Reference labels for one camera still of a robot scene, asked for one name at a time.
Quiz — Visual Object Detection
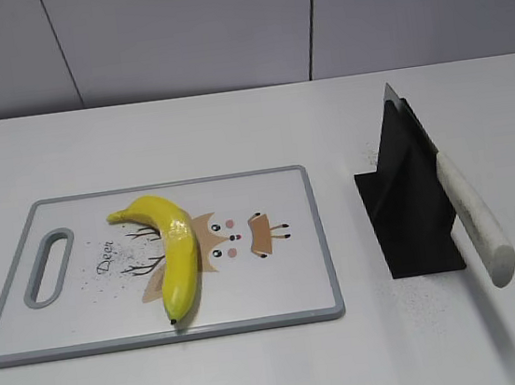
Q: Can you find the yellow plastic banana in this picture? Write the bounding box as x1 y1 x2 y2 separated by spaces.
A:
105 195 200 325

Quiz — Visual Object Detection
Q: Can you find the black knife stand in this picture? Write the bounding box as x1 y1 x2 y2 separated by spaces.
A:
355 97 466 279

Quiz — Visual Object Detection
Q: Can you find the grey rimmed deer cutting board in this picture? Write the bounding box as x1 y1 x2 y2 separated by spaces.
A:
0 165 344 367

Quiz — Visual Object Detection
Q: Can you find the white handled kitchen knife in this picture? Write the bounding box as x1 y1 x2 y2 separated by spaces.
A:
383 84 515 289

